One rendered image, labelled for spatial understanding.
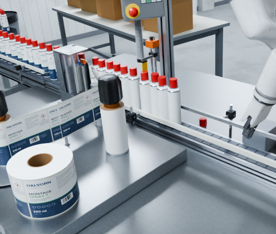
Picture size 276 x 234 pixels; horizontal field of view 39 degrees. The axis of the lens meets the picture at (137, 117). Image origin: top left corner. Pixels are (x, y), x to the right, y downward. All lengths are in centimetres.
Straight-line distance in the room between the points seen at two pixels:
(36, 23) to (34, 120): 481
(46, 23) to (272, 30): 526
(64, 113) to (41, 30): 480
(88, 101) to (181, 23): 189
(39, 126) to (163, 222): 58
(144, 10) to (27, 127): 66
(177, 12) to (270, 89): 213
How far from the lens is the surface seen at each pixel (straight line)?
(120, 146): 144
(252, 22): 123
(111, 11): 400
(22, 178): 118
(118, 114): 138
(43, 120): 149
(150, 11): 165
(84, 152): 152
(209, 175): 142
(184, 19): 337
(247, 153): 140
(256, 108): 129
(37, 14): 622
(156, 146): 149
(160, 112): 162
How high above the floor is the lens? 166
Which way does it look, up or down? 27 degrees down
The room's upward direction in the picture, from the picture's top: 5 degrees counter-clockwise
